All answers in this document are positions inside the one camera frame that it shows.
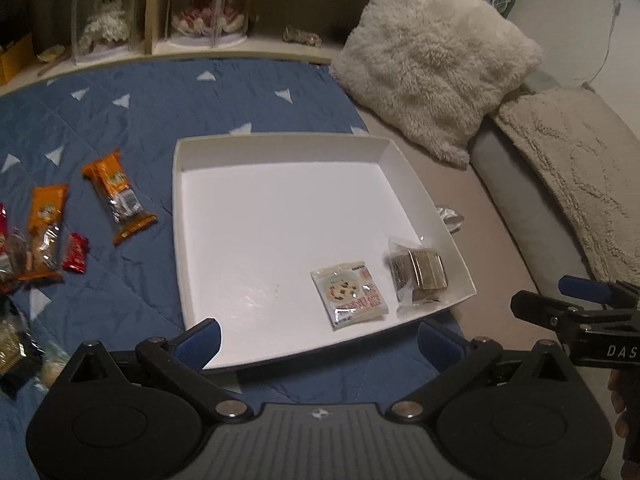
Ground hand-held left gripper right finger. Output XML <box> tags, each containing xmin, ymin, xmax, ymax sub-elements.
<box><xmin>390</xmin><ymin>320</ymin><xmax>591</xmax><ymax>418</ymax></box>

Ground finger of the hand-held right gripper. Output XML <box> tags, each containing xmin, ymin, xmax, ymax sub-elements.
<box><xmin>558</xmin><ymin>275</ymin><xmax>640</xmax><ymax>311</ymax></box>
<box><xmin>510</xmin><ymin>290</ymin><xmax>581</xmax><ymax>333</ymax></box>

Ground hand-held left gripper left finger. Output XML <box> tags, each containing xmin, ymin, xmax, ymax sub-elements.
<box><xmin>57</xmin><ymin>317</ymin><xmax>256</xmax><ymax>418</ymax></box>

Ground clear packet of brown squares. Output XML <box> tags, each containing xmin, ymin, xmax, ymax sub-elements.
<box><xmin>387</xmin><ymin>237</ymin><xmax>446</xmax><ymax>317</ymax></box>

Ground white cookie packet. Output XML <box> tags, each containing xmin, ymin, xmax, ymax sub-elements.
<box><xmin>310</xmin><ymin>260</ymin><xmax>390</xmax><ymax>331</ymax></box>

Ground white cardboard box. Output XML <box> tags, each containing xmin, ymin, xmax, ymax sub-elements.
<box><xmin>172</xmin><ymin>132</ymin><xmax>477</xmax><ymax>372</ymax></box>

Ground orange snack bar with barcode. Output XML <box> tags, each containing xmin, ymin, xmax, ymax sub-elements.
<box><xmin>81</xmin><ymin>150</ymin><xmax>158</xmax><ymax>247</ymax></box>

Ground red and clear snack packet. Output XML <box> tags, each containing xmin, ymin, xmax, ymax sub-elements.
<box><xmin>0</xmin><ymin>203</ymin><xmax>32</xmax><ymax>295</ymax></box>

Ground person's right hand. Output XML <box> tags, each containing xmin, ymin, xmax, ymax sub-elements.
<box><xmin>607</xmin><ymin>367</ymin><xmax>640</xmax><ymax>480</ymax></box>

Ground grey sofa cushion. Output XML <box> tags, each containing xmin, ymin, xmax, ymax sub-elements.
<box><xmin>467</xmin><ymin>72</ymin><xmax>616</xmax><ymax>281</ymax></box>

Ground beige fuzzy throw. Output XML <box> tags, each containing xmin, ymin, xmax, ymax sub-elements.
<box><xmin>492</xmin><ymin>85</ymin><xmax>640</xmax><ymax>291</ymax></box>

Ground crumpled foil wrapper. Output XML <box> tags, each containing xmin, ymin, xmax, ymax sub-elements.
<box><xmin>434</xmin><ymin>205</ymin><xmax>466</xmax><ymax>233</ymax></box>

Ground pale clear snack packet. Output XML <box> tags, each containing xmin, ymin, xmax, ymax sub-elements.
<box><xmin>35</xmin><ymin>342</ymin><xmax>71</xmax><ymax>391</ymax></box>

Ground small red candy packet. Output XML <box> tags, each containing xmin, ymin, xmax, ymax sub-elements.
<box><xmin>61</xmin><ymin>232</ymin><xmax>91</xmax><ymax>274</ymax></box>

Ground dark packet with gold print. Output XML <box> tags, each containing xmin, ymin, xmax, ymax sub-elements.
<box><xmin>0</xmin><ymin>317</ymin><xmax>45</xmax><ymax>401</ymax></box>

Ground blue quilt with white triangles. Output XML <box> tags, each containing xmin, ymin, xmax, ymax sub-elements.
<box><xmin>0</xmin><ymin>55</ymin><xmax>466</xmax><ymax>480</ymax></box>

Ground fluffy cream cushion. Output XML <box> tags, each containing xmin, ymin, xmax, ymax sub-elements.
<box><xmin>331</xmin><ymin>0</ymin><xmax>545</xmax><ymax>168</ymax></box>

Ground small brown ornament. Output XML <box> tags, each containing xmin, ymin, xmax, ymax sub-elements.
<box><xmin>282</xmin><ymin>25</ymin><xmax>322</xmax><ymax>47</ymax></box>

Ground red doll in clear case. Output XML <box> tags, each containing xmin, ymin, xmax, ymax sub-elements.
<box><xmin>165</xmin><ymin>0</ymin><xmax>251</xmax><ymax>48</ymax></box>

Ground yellow box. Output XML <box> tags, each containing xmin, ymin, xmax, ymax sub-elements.
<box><xmin>0</xmin><ymin>35</ymin><xmax>33</xmax><ymax>86</ymax></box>

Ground wooden shelf unit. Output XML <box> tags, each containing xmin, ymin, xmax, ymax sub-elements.
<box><xmin>0</xmin><ymin>0</ymin><xmax>396</xmax><ymax>98</ymax></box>

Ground white cable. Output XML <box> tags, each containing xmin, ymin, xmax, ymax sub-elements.
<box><xmin>575</xmin><ymin>0</ymin><xmax>626</xmax><ymax>92</ymax></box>

